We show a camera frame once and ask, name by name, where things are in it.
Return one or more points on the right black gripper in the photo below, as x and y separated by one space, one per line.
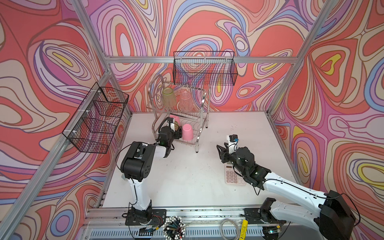
223 156

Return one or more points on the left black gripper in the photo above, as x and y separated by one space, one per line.
178 134

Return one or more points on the opaque pink cup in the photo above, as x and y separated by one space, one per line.
176 120
187 132

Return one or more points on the clear pink cup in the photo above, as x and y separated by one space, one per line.
186 101

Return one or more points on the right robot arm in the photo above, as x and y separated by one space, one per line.
327 213

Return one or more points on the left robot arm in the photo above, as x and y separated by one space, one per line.
138 160

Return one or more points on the steel two-tier dish rack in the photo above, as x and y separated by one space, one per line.
197 117

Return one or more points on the pink calculator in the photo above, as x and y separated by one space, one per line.
231 178

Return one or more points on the yellow marker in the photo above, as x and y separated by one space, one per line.
244 228

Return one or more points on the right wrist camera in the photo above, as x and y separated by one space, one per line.
232 141

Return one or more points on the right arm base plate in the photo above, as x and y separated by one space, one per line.
258 216

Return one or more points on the black wire basket left wall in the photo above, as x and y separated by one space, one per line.
100 114

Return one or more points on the black wire basket wall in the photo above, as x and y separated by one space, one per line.
204 68
100 114

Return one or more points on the black wire basket back wall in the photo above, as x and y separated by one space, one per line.
204 68

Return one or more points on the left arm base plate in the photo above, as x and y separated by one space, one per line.
155 218

